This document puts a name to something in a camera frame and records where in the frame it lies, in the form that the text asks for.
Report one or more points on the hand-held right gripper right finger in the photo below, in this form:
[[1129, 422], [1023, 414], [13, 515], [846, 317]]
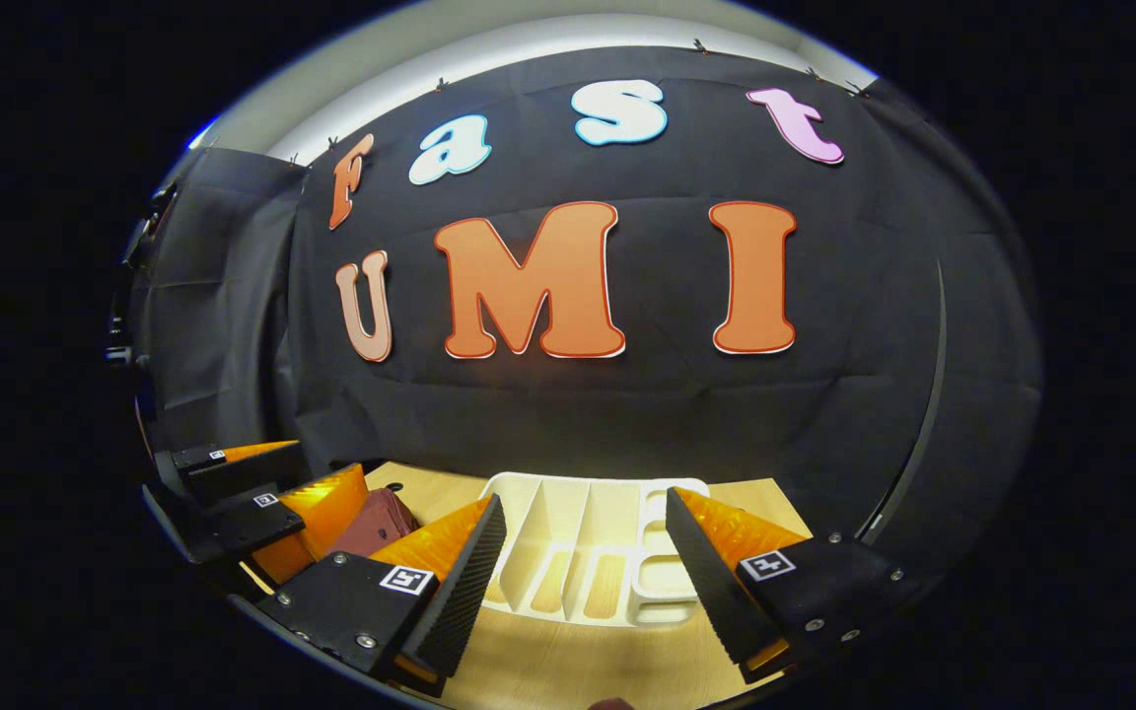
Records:
[[711, 592]]

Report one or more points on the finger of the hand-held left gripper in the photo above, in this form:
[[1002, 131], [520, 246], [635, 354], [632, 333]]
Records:
[[252, 518], [252, 475]]

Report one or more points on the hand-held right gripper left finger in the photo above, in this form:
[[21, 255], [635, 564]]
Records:
[[460, 592]]

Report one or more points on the maroon schoolbag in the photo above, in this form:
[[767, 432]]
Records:
[[376, 523]]

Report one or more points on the white bookshelf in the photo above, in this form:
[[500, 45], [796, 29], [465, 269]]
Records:
[[568, 532]]

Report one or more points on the black backdrop cloth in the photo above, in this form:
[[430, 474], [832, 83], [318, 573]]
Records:
[[647, 414]]

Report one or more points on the thin black pole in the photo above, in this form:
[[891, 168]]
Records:
[[931, 424]]

